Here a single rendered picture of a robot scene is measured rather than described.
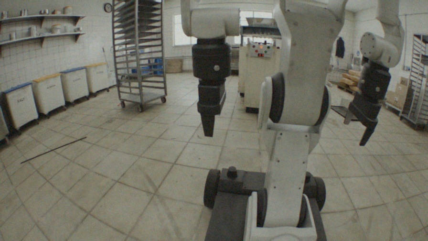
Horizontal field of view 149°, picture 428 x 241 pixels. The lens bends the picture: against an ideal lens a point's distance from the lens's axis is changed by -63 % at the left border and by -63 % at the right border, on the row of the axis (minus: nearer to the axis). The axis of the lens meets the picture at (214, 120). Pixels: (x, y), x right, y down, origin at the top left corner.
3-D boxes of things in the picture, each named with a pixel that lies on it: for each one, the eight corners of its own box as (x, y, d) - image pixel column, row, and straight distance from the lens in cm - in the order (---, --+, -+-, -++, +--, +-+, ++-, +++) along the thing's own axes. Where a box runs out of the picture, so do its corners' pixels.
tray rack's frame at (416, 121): (411, 120, 475) (424, 42, 483) (425, 129, 453) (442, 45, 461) (398, 117, 421) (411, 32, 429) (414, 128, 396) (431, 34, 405)
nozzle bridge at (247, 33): (241, 47, 294) (242, 28, 297) (283, 50, 293) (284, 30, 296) (239, 46, 261) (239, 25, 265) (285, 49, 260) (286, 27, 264)
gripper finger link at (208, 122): (202, 134, 41) (201, 112, 37) (215, 136, 40) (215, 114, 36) (201, 138, 39) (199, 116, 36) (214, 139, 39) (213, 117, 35)
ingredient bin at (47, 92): (47, 120, 339) (36, 77, 332) (37, 118, 399) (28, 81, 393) (69, 109, 360) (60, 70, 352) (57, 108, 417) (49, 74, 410)
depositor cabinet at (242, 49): (246, 83, 394) (247, 49, 388) (276, 87, 394) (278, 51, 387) (237, 97, 271) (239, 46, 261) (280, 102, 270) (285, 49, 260)
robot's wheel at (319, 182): (314, 221, 96) (330, 196, 82) (305, 221, 93) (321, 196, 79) (306, 193, 107) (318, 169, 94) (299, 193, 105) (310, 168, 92)
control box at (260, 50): (250, 56, 190) (250, 44, 190) (271, 57, 189) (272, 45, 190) (250, 56, 186) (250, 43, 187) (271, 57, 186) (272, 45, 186)
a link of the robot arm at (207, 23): (238, 61, 32) (239, 4, 32) (186, 61, 34) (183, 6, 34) (240, 53, 44) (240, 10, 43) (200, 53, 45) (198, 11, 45)
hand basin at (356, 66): (363, 82, 643) (368, 50, 647) (356, 80, 619) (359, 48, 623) (349, 77, 722) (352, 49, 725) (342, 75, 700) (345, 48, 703)
